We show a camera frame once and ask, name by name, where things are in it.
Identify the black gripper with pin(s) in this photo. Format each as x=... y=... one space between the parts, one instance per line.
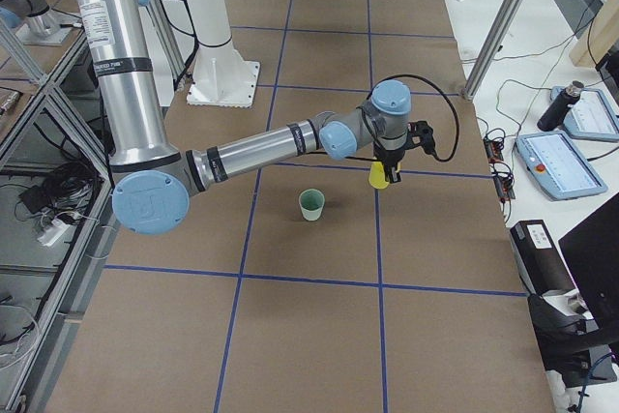
x=390 y=156

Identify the yellow cup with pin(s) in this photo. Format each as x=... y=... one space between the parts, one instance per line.
x=377 y=177

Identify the grey robot base arm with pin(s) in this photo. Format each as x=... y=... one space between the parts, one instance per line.
x=36 y=23

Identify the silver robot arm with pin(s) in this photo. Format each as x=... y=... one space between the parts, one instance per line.
x=155 y=167

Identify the pale green cup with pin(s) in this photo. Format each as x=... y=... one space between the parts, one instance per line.
x=311 y=203

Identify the small electronics board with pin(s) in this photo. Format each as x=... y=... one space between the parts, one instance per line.
x=503 y=188
x=494 y=149

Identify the near teach pendant tablet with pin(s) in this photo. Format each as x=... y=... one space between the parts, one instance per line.
x=557 y=165

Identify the teach pendant tablet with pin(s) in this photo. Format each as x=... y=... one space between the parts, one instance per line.
x=557 y=165
x=592 y=118

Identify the black box with label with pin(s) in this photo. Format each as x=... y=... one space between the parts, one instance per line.
x=538 y=260

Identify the black water bottle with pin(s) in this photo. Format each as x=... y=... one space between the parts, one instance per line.
x=555 y=115

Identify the far teach pendant tablet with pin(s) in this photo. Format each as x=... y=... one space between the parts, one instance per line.
x=592 y=118

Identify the black monitor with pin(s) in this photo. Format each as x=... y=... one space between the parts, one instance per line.
x=590 y=250

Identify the wooden board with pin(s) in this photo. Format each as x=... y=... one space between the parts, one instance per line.
x=598 y=38

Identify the white power strip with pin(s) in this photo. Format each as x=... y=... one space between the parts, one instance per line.
x=53 y=232

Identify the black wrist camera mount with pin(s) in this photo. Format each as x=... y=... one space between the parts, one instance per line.
x=420 y=135

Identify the aluminium frame post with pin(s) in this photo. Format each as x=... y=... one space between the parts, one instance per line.
x=494 y=38

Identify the white camera stand column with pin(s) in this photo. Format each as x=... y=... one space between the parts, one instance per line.
x=220 y=76

